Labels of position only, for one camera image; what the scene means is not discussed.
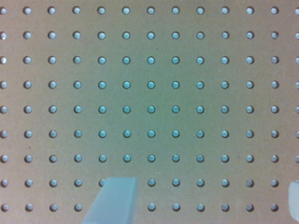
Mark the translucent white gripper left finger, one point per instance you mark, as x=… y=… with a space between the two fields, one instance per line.
x=115 y=203

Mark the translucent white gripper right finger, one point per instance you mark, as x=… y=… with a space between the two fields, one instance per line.
x=294 y=199

